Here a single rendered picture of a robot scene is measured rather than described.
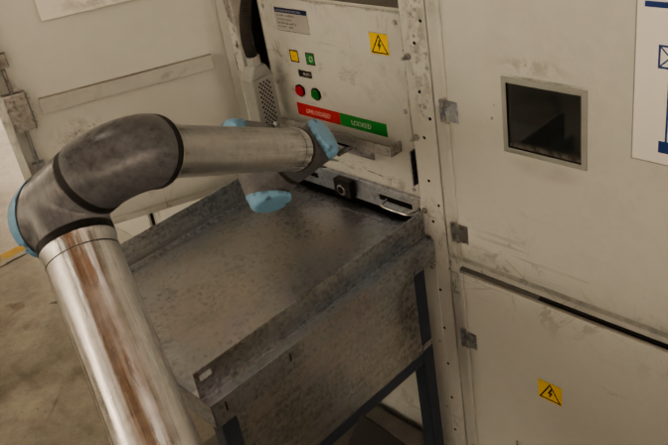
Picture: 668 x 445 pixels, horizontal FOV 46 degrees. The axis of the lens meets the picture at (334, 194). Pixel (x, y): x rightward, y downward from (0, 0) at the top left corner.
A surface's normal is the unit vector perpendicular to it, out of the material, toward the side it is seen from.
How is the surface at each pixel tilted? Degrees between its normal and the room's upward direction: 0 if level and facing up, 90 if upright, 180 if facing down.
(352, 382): 90
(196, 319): 0
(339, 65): 90
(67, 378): 0
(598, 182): 90
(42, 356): 0
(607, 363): 90
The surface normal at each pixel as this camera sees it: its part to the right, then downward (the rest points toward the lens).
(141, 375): 0.39, -0.50
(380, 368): 0.70, 0.25
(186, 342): -0.15, -0.86
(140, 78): 0.34, 0.41
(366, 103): -0.70, 0.44
